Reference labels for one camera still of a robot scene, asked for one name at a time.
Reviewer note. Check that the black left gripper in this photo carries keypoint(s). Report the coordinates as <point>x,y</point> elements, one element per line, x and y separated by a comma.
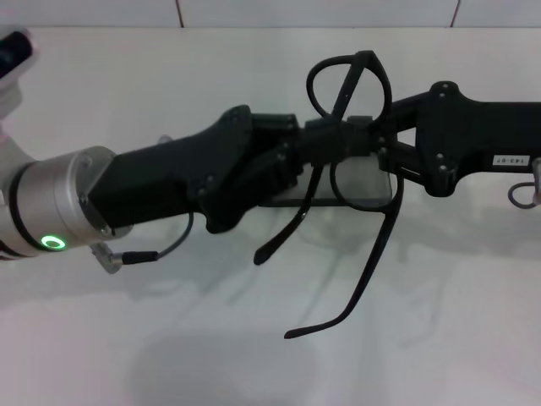
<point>160,182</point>

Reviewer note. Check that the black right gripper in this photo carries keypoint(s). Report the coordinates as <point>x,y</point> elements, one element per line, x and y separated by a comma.
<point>486,139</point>

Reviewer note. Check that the black glasses case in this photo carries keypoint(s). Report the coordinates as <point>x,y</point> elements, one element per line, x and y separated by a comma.
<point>283,204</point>

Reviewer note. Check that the black thin-frame glasses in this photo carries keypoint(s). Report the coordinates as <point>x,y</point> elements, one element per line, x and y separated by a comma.
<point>384,239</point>

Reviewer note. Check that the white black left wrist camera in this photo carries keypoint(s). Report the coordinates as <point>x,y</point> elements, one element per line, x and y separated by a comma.
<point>14,53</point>

